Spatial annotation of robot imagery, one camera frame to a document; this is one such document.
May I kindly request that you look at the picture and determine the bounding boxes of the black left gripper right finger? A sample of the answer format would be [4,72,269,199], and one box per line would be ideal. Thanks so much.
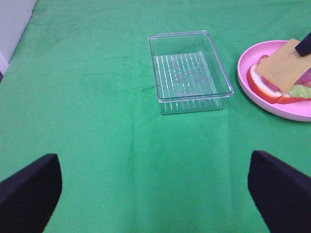
[247,150,311,233]

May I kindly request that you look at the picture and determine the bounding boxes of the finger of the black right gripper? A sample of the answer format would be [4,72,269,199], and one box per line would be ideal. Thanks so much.
[295,33,311,57]

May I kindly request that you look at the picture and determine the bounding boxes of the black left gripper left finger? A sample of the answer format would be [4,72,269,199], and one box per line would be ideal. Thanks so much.
[0,154,62,233]

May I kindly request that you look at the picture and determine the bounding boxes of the yellow cheese slice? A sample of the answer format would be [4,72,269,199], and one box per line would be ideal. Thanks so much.
[256,39,311,93]

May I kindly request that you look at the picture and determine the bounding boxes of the green lettuce leaf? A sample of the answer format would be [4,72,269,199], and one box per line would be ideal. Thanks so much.
[289,84,311,99]

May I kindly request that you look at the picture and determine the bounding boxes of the bread slice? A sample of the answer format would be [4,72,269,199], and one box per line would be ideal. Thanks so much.
[246,64,311,104]

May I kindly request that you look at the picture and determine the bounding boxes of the pink round plate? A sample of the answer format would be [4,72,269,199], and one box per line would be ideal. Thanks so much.
[237,40,311,122]

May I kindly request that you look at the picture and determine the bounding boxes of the left clear plastic tray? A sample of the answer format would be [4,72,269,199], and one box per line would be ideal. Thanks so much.
[149,31,234,115]

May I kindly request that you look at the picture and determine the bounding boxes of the green table cloth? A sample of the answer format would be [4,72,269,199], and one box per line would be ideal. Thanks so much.
[0,0,311,233]

